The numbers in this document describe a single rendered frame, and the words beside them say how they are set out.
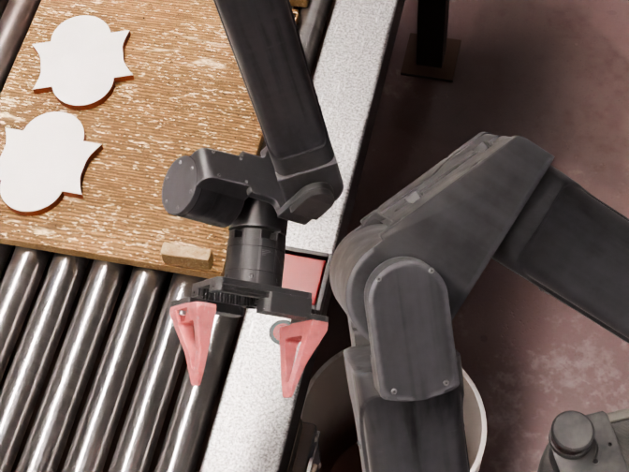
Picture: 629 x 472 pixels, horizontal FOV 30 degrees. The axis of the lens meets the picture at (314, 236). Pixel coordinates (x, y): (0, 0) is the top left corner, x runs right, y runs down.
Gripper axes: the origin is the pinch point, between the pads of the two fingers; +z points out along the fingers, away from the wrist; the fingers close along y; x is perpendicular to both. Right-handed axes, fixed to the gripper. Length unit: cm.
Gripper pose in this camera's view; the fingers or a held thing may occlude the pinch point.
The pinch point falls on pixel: (242, 382)
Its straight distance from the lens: 112.9
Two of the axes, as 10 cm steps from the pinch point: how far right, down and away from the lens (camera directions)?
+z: -0.8, 9.7, -2.3
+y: -8.7, -1.8, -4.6
